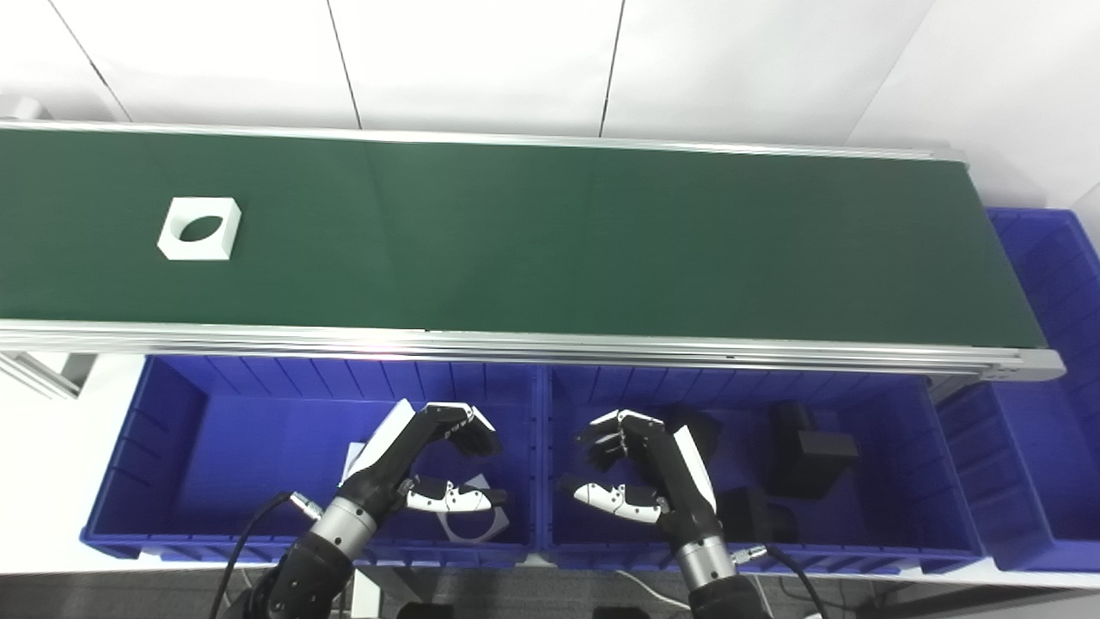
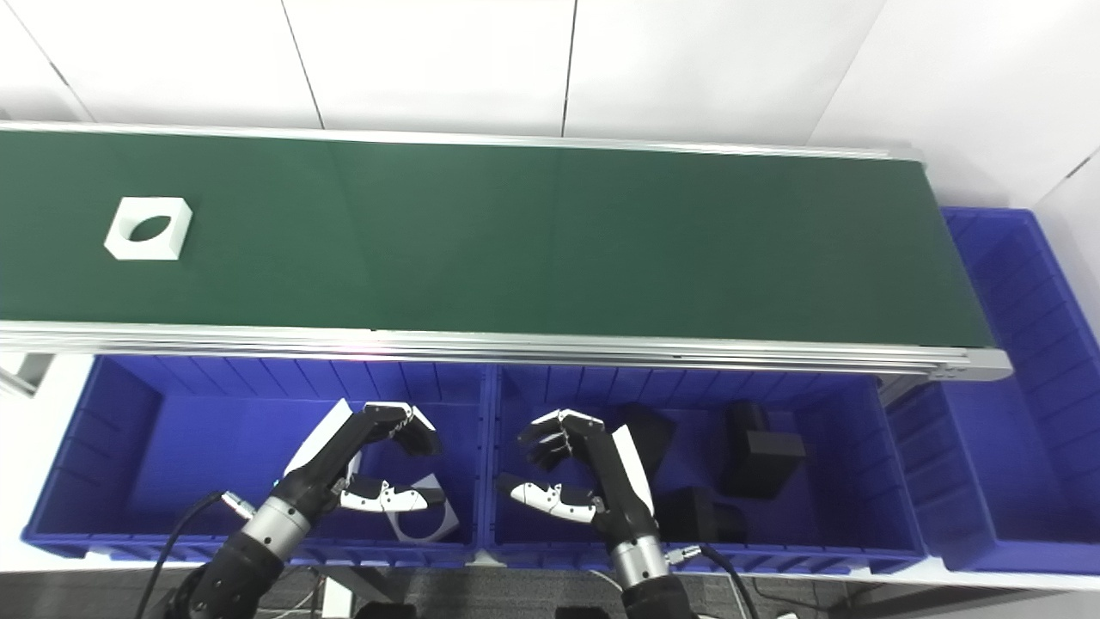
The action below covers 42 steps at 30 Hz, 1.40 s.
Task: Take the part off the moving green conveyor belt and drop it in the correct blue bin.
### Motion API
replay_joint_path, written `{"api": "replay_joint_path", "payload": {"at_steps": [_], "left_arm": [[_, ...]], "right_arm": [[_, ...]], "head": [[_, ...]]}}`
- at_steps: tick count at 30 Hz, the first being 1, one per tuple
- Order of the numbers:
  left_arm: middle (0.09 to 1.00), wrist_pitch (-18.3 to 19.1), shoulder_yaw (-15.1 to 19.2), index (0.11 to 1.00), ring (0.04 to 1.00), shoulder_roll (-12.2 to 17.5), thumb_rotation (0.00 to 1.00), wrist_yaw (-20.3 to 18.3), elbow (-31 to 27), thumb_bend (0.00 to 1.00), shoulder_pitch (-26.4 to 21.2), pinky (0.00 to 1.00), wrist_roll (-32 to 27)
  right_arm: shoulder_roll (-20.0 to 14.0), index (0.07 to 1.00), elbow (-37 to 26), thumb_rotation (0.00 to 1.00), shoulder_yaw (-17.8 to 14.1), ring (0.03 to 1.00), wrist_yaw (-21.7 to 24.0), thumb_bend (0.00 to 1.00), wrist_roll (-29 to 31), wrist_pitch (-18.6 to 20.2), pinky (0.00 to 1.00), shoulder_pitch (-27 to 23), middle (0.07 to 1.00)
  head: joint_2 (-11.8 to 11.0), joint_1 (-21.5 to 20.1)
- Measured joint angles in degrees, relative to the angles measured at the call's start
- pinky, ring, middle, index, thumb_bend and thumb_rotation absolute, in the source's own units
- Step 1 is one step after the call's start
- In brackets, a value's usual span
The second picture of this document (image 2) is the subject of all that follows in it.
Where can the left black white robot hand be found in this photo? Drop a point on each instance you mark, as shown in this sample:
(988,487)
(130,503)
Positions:
(331,468)

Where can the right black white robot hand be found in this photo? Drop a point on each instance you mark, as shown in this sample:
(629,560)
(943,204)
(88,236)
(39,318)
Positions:
(614,481)

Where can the white square part round hole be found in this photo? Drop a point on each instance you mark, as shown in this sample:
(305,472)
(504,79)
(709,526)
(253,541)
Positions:
(449,514)
(176,247)

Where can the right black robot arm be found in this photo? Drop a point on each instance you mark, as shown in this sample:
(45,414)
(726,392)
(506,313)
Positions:
(649,585)

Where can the blue bin with white parts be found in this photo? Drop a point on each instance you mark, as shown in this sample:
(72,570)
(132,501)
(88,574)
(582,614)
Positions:
(198,447)

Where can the blue bin with black parts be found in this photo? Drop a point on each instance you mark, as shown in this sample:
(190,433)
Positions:
(825,516)

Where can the aluminium conveyor leg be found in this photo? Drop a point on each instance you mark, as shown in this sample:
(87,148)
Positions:
(24,374)

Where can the large empty blue bin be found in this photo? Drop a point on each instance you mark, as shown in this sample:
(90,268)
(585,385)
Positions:
(1005,464)

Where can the white table leg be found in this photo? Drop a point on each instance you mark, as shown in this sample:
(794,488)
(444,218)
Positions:
(339,595)

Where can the green conveyor belt aluminium frame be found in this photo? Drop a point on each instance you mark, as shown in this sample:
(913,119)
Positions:
(533,241)

